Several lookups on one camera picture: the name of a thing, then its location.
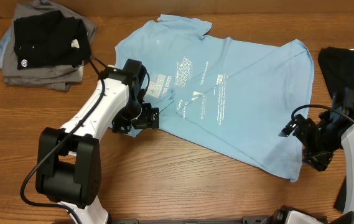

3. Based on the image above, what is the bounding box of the light blue t-shirt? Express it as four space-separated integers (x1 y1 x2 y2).
115 15 314 181

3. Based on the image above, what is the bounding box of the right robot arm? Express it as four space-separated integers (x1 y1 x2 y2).
279 88 354 223

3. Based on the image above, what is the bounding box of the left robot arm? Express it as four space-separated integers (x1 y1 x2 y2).
35 59 159 223

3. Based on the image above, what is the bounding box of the black garment right side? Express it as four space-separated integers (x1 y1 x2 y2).
317 46 354 212

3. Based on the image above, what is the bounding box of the black folded shirt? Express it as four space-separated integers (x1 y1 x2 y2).
14 11 91 70

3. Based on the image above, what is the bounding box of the light blue folded garment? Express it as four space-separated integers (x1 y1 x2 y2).
0 28 11 69

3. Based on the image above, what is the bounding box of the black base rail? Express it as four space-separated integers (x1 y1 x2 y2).
108 215 272 224

